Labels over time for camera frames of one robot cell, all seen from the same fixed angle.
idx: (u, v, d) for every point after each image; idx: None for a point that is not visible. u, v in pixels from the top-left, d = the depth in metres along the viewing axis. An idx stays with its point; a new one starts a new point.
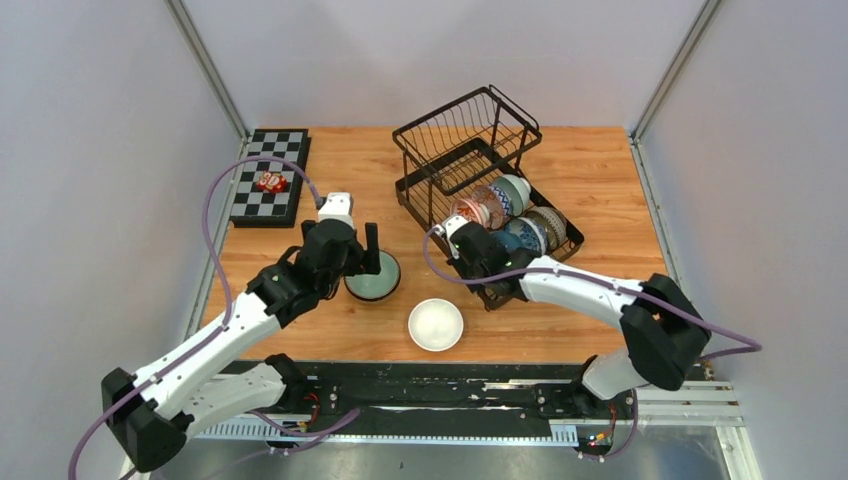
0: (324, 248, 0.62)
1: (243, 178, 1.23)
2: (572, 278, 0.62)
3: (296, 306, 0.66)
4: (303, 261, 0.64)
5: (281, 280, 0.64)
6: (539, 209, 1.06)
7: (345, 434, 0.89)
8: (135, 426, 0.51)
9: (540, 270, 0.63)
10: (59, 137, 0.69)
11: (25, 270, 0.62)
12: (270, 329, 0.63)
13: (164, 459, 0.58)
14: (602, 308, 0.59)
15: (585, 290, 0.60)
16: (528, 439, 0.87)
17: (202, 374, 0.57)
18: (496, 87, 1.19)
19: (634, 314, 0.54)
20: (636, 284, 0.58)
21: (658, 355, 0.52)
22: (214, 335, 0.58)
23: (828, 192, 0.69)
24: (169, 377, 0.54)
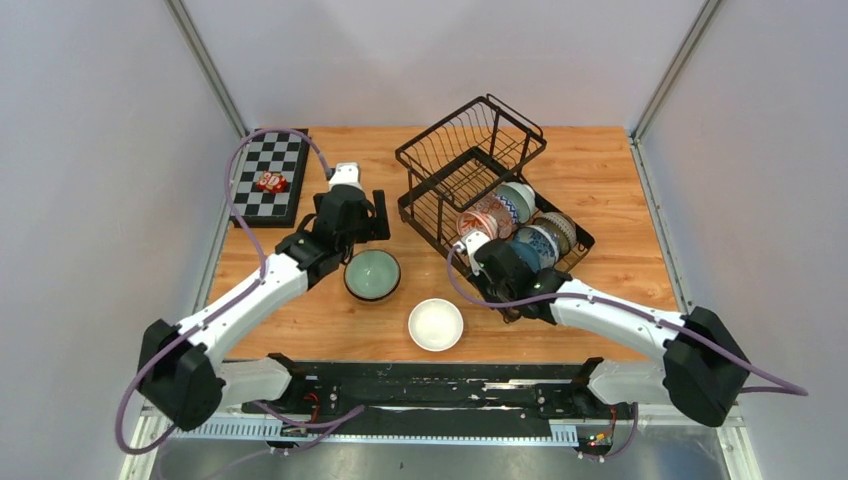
0: (341, 208, 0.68)
1: (244, 179, 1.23)
2: (608, 306, 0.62)
3: (322, 268, 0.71)
4: (322, 226, 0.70)
5: (304, 244, 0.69)
6: (547, 215, 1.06)
7: (347, 434, 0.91)
8: (188, 365, 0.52)
9: (574, 296, 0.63)
10: (58, 136, 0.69)
11: (23, 270, 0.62)
12: (298, 286, 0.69)
13: (197, 421, 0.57)
14: (641, 340, 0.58)
15: (623, 320, 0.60)
16: (528, 439, 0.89)
17: (241, 325, 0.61)
18: (494, 96, 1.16)
19: (677, 351, 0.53)
20: (677, 317, 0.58)
21: (701, 392, 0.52)
22: (252, 288, 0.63)
23: (830, 193, 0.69)
24: (215, 323, 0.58)
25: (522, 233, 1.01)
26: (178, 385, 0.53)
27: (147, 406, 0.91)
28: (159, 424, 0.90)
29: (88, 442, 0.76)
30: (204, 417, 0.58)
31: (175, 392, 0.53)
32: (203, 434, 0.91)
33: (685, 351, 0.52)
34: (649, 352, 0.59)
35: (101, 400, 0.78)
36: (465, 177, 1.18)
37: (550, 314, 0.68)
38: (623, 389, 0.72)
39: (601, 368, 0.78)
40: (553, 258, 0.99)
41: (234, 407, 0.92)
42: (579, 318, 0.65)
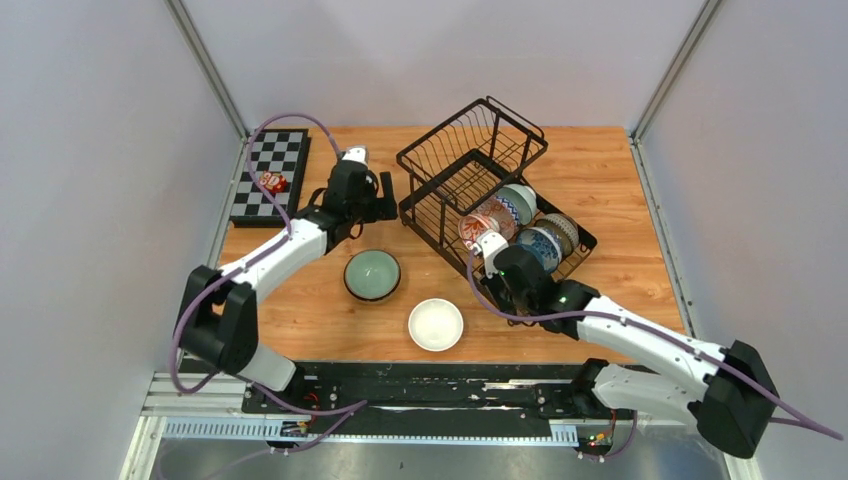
0: (350, 179, 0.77)
1: (244, 179, 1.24)
2: (642, 331, 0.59)
3: (336, 234, 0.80)
4: (332, 198, 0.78)
5: (319, 214, 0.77)
6: (548, 217, 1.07)
7: (346, 434, 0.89)
8: (238, 297, 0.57)
9: (606, 317, 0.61)
10: (57, 136, 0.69)
11: (23, 269, 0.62)
12: (316, 249, 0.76)
13: (233, 364, 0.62)
14: (676, 370, 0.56)
15: (659, 348, 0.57)
16: (528, 440, 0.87)
17: (274, 274, 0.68)
18: (495, 100, 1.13)
19: (718, 389, 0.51)
20: (716, 350, 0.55)
21: (737, 428, 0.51)
22: (281, 243, 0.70)
23: (828, 194, 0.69)
24: (255, 267, 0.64)
25: (525, 234, 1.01)
26: (226, 320, 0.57)
27: (147, 406, 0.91)
28: (159, 424, 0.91)
29: (88, 442, 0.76)
30: (239, 360, 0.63)
31: (222, 326, 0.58)
32: (203, 434, 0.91)
33: (726, 389, 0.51)
34: (682, 382, 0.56)
35: (100, 400, 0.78)
36: (466, 178, 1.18)
37: (575, 331, 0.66)
38: (629, 400, 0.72)
39: (607, 375, 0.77)
40: (556, 259, 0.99)
41: (233, 407, 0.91)
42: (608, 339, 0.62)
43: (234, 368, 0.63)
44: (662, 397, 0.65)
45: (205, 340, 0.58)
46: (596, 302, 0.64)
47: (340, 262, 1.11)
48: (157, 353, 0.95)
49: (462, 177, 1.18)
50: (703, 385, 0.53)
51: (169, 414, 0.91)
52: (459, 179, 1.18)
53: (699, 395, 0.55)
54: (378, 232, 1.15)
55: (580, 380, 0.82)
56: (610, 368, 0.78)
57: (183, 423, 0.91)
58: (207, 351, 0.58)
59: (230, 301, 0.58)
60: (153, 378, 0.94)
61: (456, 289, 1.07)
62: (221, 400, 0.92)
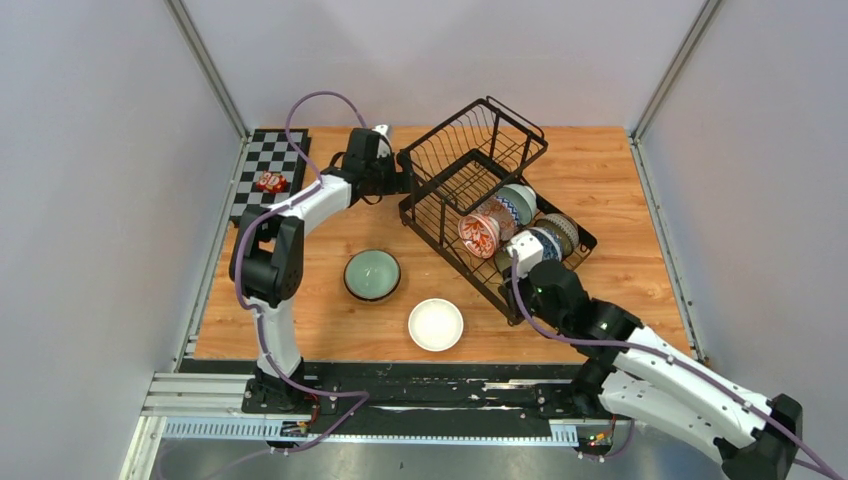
0: (367, 140, 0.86)
1: (244, 179, 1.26)
2: (688, 373, 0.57)
3: (358, 190, 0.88)
4: (352, 159, 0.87)
5: (340, 172, 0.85)
6: (548, 217, 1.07)
7: (346, 434, 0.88)
8: (291, 226, 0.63)
9: (652, 353, 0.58)
10: (59, 137, 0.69)
11: (23, 269, 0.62)
12: (343, 202, 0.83)
13: (286, 294, 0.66)
14: (721, 418, 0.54)
15: (706, 394, 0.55)
16: (528, 440, 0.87)
17: (312, 215, 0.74)
18: (495, 100, 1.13)
19: (768, 446, 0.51)
20: (763, 402, 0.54)
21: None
22: (315, 190, 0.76)
23: (828, 194, 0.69)
24: (296, 207, 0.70)
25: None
26: (280, 248, 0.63)
27: (147, 406, 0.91)
28: (159, 424, 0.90)
29: (88, 442, 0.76)
30: (291, 292, 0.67)
31: (278, 254, 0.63)
32: (203, 434, 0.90)
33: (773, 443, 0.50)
34: (722, 428, 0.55)
35: (101, 400, 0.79)
36: (466, 179, 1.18)
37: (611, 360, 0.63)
38: (638, 413, 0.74)
39: (617, 384, 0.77)
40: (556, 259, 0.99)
41: (233, 407, 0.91)
42: (649, 375, 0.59)
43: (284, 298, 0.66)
44: (682, 422, 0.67)
45: (264, 269, 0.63)
46: (640, 335, 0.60)
47: (340, 262, 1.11)
48: (157, 353, 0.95)
49: (462, 177, 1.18)
50: (749, 437, 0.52)
51: (169, 414, 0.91)
52: (460, 179, 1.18)
53: (739, 442, 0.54)
54: (378, 232, 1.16)
55: (578, 379, 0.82)
56: (621, 375, 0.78)
57: (183, 423, 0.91)
58: (265, 279, 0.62)
59: (283, 232, 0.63)
60: (153, 378, 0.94)
61: (456, 289, 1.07)
62: (221, 400, 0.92)
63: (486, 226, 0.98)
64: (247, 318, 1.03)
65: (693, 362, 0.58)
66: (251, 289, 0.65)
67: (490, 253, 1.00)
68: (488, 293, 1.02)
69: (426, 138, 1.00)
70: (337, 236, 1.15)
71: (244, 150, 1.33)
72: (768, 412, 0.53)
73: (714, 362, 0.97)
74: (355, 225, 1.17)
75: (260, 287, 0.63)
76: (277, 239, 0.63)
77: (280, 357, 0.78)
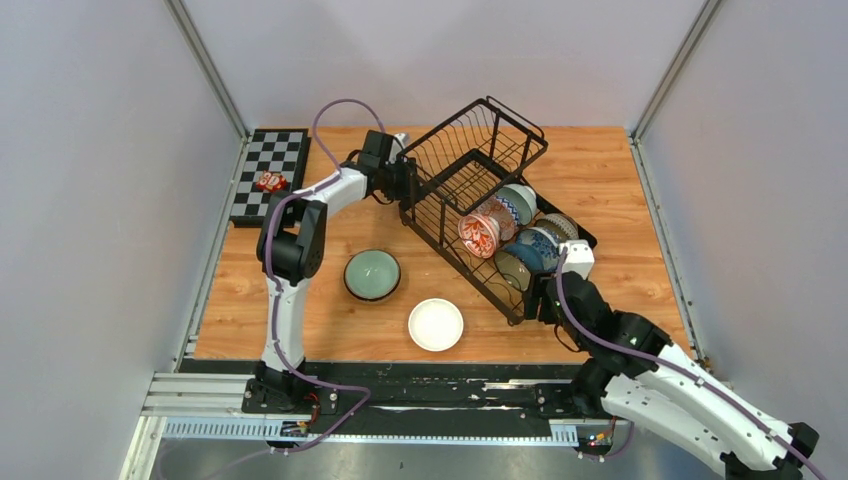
0: (383, 139, 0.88)
1: (244, 179, 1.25)
2: (715, 396, 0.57)
3: (370, 185, 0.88)
4: (367, 156, 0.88)
5: (356, 166, 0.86)
6: (548, 217, 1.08)
7: (346, 434, 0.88)
8: (317, 208, 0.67)
9: (683, 374, 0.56)
10: (59, 137, 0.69)
11: (23, 269, 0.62)
12: (359, 193, 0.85)
13: (308, 275, 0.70)
14: (743, 443, 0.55)
15: (733, 420, 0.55)
16: (528, 440, 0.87)
17: (333, 202, 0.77)
18: (495, 99, 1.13)
19: (788, 471, 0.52)
20: (785, 431, 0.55)
21: None
22: (335, 178, 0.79)
23: (828, 194, 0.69)
24: (319, 194, 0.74)
25: (524, 234, 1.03)
26: (307, 228, 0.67)
27: (147, 406, 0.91)
28: (159, 424, 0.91)
29: (87, 442, 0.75)
30: (312, 273, 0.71)
31: (304, 234, 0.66)
32: (203, 434, 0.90)
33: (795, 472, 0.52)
34: (738, 451, 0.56)
35: (101, 400, 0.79)
36: (466, 179, 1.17)
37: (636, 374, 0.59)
38: (640, 419, 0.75)
39: (621, 390, 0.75)
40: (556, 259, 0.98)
41: (233, 407, 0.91)
42: (674, 394, 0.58)
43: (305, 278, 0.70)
44: (689, 434, 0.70)
45: (290, 249, 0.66)
46: (669, 351, 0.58)
47: (340, 262, 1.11)
48: (157, 353, 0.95)
49: (462, 177, 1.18)
50: (769, 465, 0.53)
51: (169, 414, 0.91)
52: (460, 179, 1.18)
53: (752, 465, 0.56)
54: (378, 232, 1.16)
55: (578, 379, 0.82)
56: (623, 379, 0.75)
57: (184, 423, 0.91)
58: (291, 259, 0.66)
59: (308, 214, 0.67)
60: (153, 378, 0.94)
61: (456, 289, 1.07)
62: (221, 400, 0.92)
63: (486, 226, 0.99)
64: (248, 319, 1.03)
65: (719, 385, 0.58)
66: (275, 267, 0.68)
67: (490, 253, 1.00)
68: (488, 292, 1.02)
69: (425, 137, 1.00)
70: (338, 236, 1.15)
71: (244, 150, 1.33)
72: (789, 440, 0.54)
73: (713, 362, 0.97)
74: (355, 225, 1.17)
75: (285, 266, 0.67)
76: (303, 221, 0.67)
77: (287, 347, 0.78)
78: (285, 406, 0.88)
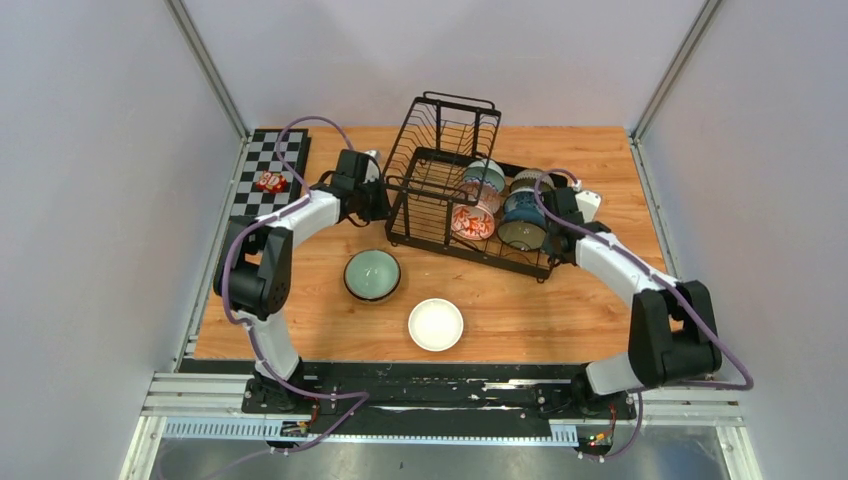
0: (358, 158, 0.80)
1: (244, 179, 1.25)
2: (619, 254, 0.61)
3: (346, 208, 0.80)
4: (341, 177, 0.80)
5: (328, 189, 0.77)
6: (518, 176, 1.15)
7: (346, 434, 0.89)
8: (279, 237, 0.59)
9: (596, 237, 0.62)
10: (59, 139, 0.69)
11: (24, 272, 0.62)
12: (332, 216, 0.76)
13: (274, 310, 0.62)
14: (629, 286, 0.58)
15: (623, 267, 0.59)
16: (528, 440, 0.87)
17: (301, 229, 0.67)
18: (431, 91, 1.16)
19: (649, 295, 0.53)
20: (672, 278, 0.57)
21: (648, 336, 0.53)
22: (304, 203, 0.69)
23: (827, 194, 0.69)
24: (284, 219, 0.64)
25: (508, 201, 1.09)
26: (268, 260, 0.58)
27: (147, 406, 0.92)
28: (159, 424, 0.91)
29: (88, 442, 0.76)
30: (279, 307, 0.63)
31: (265, 265, 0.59)
32: (202, 435, 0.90)
33: (656, 297, 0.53)
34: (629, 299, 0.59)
35: (101, 402, 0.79)
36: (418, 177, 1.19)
37: (574, 253, 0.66)
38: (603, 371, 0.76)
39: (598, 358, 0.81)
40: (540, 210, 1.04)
41: (233, 407, 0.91)
42: (592, 258, 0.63)
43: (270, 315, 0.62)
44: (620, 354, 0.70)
45: (248, 282, 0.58)
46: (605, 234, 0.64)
47: (340, 262, 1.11)
48: (157, 352, 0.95)
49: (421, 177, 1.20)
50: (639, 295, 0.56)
51: (169, 414, 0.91)
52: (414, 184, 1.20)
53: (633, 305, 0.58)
54: (379, 233, 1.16)
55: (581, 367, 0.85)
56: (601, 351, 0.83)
57: (183, 423, 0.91)
58: (250, 293, 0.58)
59: (270, 242, 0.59)
60: (153, 378, 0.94)
61: (456, 289, 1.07)
62: (222, 400, 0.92)
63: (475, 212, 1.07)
64: None
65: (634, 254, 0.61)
66: (237, 304, 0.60)
67: (486, 232, 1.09)
68: (507, 262, 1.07)
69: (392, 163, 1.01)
70: (337, 237, 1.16)
71: (244, 150, 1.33)
72: (671, 282, 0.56)
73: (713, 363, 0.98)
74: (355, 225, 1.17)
75: (246, 301, 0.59)
76: (265, 251, 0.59)
77: (276, 364, 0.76)
78: (288, 407, 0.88)
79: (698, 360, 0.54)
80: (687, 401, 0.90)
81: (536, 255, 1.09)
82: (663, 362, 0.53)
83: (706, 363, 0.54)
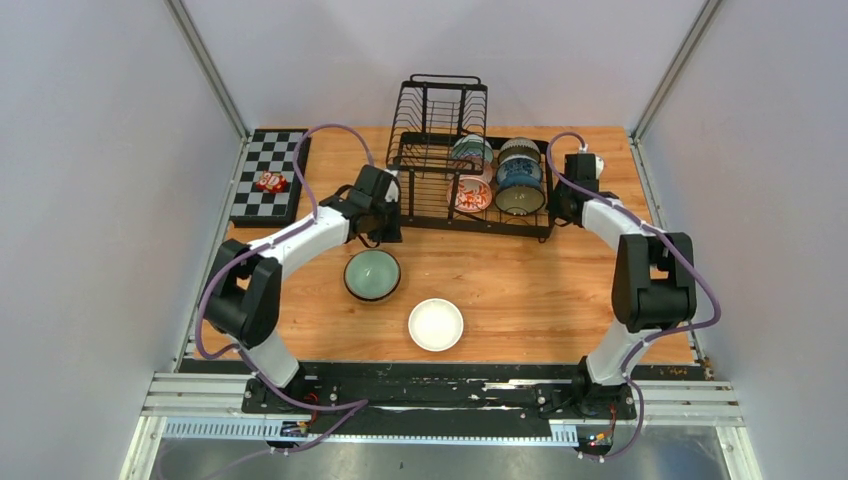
0: (379, 176, 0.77)
1: (244, 179, 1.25)
2: (618, 212, 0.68)
3: (355, 226, 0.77)
4: (357, 193, 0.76)
5: (341, 204, 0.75)
6: (503, 146, 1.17)
7: (346, 434, 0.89)
8: (266, 272, 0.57)
9: (602, 199, 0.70)
10: (57, 139, 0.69)
11: (22, 273, 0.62)
12: (338, 237, 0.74)
13: (256, 339, 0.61)
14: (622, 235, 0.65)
15: (619, 221, 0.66)
16: (528, 440, 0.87)
17: (298, 255, 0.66)
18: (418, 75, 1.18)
19: (632, 235, 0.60)
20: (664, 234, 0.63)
21: (627, 271, 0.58)
22: (306, 226, 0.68)
23: (828, 195, 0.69)
24: (281, 245, 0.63)
25: (499, 172, 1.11)
26: (253, 293, 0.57)
27: (147, 406, 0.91)
28: (159, 424, 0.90)
29: (88, 443, 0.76)
30: (262, 337, 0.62)
31: (248, 298, 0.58)
32: (202, 435, 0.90)
33: (638, 238, 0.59)
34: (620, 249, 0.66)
35: (100, 403, 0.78)
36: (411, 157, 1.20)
37: (581, 215, 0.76)
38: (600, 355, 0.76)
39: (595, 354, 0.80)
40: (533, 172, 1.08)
41: (233, 407, 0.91)
42: (599, 219, 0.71)
43: (253, 345, 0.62)
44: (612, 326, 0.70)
45: (232, 312, 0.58)
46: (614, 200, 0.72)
47: (340, 262, 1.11)
48: (157, 353, 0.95)
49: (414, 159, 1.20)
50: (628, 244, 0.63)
51: (169, 414, 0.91)
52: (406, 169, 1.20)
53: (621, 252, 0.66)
54: None
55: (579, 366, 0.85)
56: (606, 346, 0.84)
57: (184, 423, 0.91)
58: (233, 323, 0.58)
59: (257, 276, 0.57)
60: (153, 378, 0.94)
61: (455, 289, 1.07)
62: (222, 400, 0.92)
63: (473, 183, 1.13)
64: None
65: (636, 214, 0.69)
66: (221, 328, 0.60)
67: (483, 203, 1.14)
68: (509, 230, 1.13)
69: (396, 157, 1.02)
70: None
71: (244, 150, 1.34)
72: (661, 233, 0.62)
73: (713, 362, 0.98)
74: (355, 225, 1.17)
75: (228, 328, 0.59)
76: (250, 283, 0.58)
77: (271, 373, 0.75)
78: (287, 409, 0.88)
79: (674, 303, 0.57)
80: (687, 401, 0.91)
81: (532, 218, 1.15)
82: (638, 296, 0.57)
83: (682, 308, 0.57)
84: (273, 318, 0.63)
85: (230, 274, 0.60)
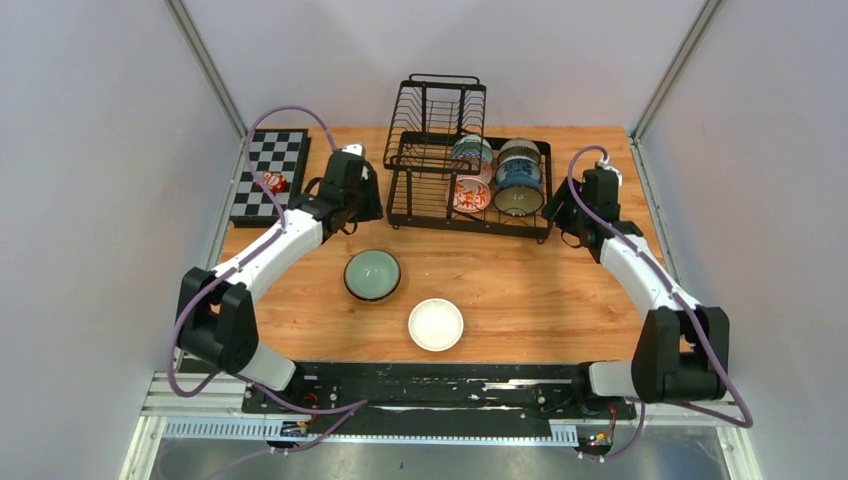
0: (347, 164, 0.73)
1: (244, 179, 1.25)
2: (645, 264, 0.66)
3: (333, 222, 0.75)
4: (329, 186, 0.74)
5: (315, 201, 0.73)
6: (504, 147, 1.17)
7: (346, 434, 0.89)
8: (234, 300, 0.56)
9: (626, 241, 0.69)
10: (56, 139, 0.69)
11: (21, 271, 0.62)
12: (312, 240, 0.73)
13: (236, 366, 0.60)
14: (647, 298, 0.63)
15: (646, 279, 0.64)
16: (528, 440, 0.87)
17: (268, 272, 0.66)
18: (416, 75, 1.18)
19: (663, 314, 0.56)
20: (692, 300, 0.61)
21: (656, 355, 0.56)
22: (275, 237, 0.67)
23: (827, 194, 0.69)
24: (248, 266, 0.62)
25: (499, 172, 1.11)
26: (223, 321, 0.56)
27: (147, 406, 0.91)
28: (159, 424, 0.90)
29: (88, 442, 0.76)
30: (241, 363, 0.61)
31: (220, 328, 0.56)
32: (203, 434, 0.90)
33: (672, 322, 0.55)
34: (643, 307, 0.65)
35: (100, 402, 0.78)
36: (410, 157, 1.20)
37: (597, 247, 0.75)
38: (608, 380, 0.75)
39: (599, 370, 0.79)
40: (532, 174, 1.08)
41: (233, 407, 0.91)
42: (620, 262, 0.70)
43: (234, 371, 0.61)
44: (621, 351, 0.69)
45: (206, 343, 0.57)
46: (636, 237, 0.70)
47: (340, 262, 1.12)
48: (157, 352, 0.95)
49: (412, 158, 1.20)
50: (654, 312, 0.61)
51: (169, 414, 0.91)
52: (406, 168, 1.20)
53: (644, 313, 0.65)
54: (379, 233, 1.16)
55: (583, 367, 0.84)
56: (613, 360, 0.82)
57: (183, 423, 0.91)
58: (209, 352, 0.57)
59: (225, 304, 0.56)
60: (152, 378, 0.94)
61: (455, 288, 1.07)
62: (222, 400, 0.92)
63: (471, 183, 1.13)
64: None
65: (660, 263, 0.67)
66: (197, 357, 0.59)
67: (481, 203, 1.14)
68: (508, 229, 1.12)
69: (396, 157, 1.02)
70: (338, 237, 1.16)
71: (245, 150, 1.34)
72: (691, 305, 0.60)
73: None
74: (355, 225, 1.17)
75: (204, 357, 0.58)
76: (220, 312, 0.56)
77: (269, 379, 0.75)
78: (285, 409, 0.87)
79: (699, 386, 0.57)
80: None
81: (532, 218, 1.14)
82: (663, 380, 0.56)
83: (707, 391, 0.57)
84: (254, 340, 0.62)
85: (199, 304, 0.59)
